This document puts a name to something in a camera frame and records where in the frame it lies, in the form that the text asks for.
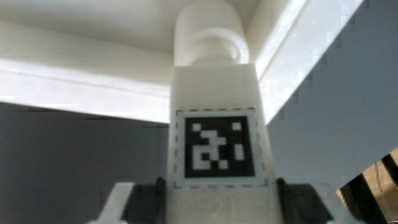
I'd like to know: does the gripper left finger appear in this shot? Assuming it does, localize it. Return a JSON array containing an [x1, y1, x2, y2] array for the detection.
[[87, 177, 165, 224]]

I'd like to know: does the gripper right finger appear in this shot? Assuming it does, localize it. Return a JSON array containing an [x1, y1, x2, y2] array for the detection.
[[277, 178, 362, 224]]

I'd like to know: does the white table leg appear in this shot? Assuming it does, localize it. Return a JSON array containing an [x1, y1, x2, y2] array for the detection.
[[165, 0, 284, 224]]

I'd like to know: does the white square table top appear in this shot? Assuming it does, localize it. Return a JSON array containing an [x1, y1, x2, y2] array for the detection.
[[0, 0, 364, 122]]

